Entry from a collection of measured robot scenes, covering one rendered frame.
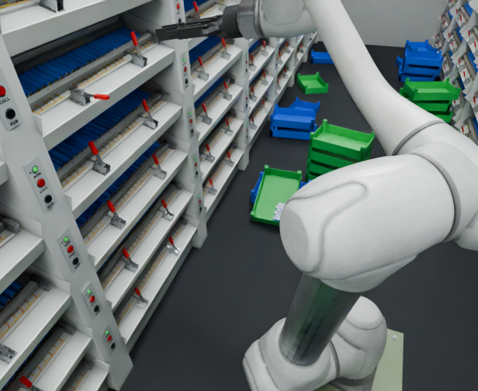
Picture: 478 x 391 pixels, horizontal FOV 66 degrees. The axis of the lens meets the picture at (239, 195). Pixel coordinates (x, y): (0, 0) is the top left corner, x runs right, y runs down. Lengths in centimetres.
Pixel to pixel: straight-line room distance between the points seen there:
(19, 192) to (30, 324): 33
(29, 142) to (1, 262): 25
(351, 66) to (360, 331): 63
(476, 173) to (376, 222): 17
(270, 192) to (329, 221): 156
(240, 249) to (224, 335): 45
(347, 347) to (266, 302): 64
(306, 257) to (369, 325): 58
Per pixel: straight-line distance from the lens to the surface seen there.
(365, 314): 102
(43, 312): 103
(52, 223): 92
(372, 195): 45
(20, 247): 90
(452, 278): 189
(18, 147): 82
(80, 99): 95
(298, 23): 91
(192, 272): 171
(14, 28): 82
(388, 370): 128
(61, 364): 118
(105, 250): 112
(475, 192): 54
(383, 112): 66
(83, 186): 101
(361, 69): 70
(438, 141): 60
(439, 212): 50
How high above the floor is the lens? 130
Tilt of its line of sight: 38 degrees down
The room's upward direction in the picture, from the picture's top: 1 degrees counter-clockwise
